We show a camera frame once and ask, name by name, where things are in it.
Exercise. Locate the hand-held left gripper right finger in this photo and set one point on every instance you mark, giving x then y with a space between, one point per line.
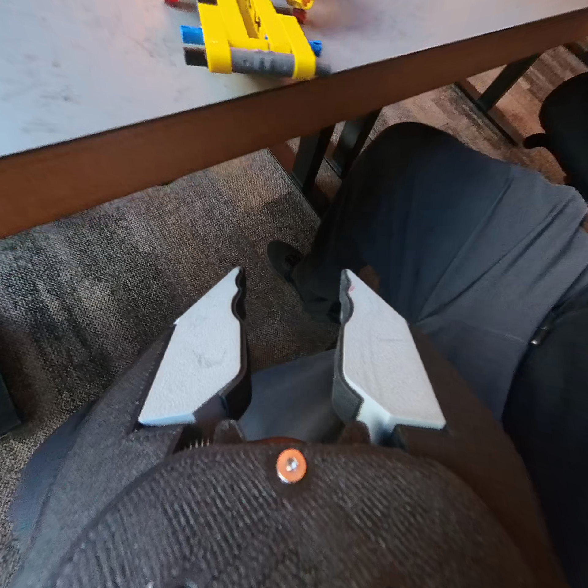
386 367

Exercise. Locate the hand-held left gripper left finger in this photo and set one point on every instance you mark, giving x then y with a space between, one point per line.
197 363

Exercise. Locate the black metal desk leg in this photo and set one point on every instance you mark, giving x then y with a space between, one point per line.
496 96
321 156

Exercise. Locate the yellow toy brick vehicle model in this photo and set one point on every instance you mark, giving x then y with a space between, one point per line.
257 41

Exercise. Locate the person's grey trouser legs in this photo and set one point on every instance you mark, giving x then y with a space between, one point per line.
459 239

